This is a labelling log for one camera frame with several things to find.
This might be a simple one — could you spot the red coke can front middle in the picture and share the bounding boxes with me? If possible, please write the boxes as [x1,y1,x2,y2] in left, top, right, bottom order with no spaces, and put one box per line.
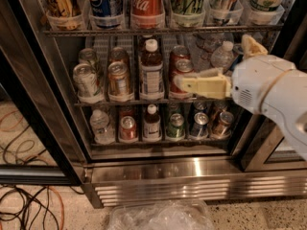
[170,59,194,99]

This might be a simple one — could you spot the brown tea bottle shelf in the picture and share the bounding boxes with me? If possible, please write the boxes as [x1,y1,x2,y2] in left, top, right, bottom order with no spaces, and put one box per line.
[140,39,164,100]
[143,104,161,141]

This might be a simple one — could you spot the brown tea bottle middle shelf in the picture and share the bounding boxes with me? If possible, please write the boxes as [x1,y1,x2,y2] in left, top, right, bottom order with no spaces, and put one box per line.
[140,39,164,100]

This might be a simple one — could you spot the stainless steel fridge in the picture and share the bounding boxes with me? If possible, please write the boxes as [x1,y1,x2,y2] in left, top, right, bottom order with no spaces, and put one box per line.
[0,0,307,208]

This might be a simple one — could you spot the clear water bottle shelf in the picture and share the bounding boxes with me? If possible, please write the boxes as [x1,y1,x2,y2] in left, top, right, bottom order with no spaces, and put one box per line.
[210,41,234,72]
[90,109,115,145]

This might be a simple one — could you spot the blue red bull can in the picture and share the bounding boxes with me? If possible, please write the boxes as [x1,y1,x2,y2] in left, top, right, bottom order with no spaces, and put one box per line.
[210,0,237,25]

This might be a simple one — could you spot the red coke can top shelf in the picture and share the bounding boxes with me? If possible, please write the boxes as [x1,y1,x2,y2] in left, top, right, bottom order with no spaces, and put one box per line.
[131,0,163,29]

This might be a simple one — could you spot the blue pepsi can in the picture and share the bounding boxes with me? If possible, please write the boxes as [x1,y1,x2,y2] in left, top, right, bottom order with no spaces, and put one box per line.
[89,0,124,29]

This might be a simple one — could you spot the blue can back right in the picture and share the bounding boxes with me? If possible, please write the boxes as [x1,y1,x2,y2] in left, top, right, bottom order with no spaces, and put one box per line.
[230,44,244,71]

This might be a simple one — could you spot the silver can back left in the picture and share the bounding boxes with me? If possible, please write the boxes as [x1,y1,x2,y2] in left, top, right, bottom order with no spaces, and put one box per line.
[79,48,98,68]

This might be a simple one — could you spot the blue can bottom front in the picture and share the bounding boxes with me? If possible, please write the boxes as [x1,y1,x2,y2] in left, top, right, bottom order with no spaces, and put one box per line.
[189,112,209,139]

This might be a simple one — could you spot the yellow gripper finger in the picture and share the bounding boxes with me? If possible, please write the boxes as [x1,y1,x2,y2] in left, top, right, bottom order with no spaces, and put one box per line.
[173,68,232,100]
[241,34,268,59]

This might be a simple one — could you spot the brown tea bottle bottom shelf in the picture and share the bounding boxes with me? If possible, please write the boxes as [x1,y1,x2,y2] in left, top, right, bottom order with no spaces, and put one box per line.
[143,104,161,141]

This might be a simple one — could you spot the silver can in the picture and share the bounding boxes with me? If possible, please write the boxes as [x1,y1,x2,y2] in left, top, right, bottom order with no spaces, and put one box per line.
[73,63,104,104]
[79,48,98,68]

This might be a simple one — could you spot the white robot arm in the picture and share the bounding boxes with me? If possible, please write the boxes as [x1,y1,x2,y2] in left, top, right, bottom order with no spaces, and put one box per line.
[174,34,307,160]

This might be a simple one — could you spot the clear plastic bag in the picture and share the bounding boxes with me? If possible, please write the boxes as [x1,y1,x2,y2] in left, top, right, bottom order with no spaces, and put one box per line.
[106,200,215,230]

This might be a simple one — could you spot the black and orange cables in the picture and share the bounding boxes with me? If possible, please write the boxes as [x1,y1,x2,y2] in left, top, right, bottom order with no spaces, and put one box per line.
[0,110,84,230]

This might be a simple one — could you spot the red can bottom shelf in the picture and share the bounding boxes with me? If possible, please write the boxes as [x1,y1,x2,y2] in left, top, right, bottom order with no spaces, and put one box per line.
[120,116,137,143]

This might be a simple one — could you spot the red coke can back middle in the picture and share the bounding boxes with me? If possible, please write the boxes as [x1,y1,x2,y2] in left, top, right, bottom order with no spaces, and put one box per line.
[170,45,191,64]

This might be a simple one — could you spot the gold can front middle shelf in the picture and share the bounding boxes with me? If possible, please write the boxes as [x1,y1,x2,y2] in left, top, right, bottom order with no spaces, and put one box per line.
[107,61,132,102]

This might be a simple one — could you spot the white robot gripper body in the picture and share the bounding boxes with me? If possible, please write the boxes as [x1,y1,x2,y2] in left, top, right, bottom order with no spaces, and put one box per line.
[231,55,295,114]

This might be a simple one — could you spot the green can bottom shelf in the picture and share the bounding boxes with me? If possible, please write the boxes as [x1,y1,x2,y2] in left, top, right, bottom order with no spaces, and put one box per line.
[166,113,185,139]

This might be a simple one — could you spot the yellow gold tall can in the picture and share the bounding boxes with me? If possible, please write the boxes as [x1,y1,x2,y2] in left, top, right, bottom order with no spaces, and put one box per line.
[45,0,82,31]

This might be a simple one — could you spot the gold can shelf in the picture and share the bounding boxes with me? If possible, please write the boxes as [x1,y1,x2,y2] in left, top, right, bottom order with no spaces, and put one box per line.
[107,61,132,102]
[108,47,130,65]

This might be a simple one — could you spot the gold can bottom front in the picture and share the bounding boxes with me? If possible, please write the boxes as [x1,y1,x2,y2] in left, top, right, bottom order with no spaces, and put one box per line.
[211,111,234,139]

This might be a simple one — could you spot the clear water bottle bottom shelf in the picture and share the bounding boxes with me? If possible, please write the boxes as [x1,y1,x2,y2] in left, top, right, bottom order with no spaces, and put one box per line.
[90,109,115,145]

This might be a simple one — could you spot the gold can back middle shelf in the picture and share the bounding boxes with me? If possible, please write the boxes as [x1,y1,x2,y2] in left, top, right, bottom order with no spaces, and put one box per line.
[108,47,130,65]

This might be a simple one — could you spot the silver can front left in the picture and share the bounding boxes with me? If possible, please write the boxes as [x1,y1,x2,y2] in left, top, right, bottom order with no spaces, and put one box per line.
[73,63,104,104]

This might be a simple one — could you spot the clear water bottle middle shelf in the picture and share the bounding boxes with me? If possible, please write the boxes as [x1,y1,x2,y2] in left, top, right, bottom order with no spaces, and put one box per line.
[210,41,234,72]

